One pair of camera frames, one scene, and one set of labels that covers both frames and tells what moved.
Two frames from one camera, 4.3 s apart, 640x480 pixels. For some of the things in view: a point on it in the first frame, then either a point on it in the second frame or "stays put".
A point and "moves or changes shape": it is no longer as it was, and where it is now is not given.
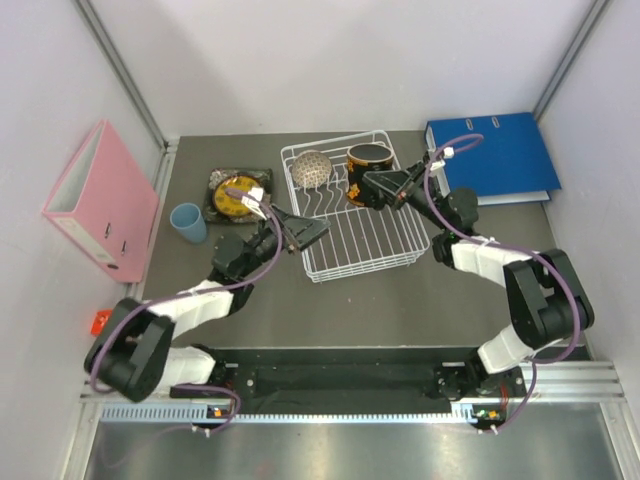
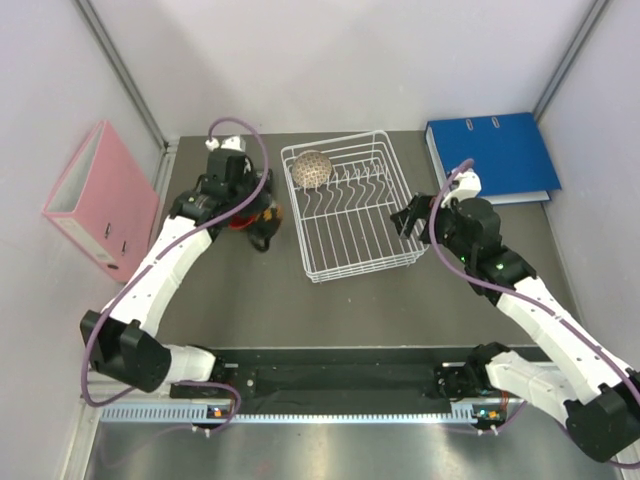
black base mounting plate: [364, 374] stays put
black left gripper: [300, 230] to [251, 176]
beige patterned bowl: [311, 168] stays put
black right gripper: [399, 186] to [405, 219]
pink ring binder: [106, 205] stays put
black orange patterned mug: [362, 158] moves or changes shape
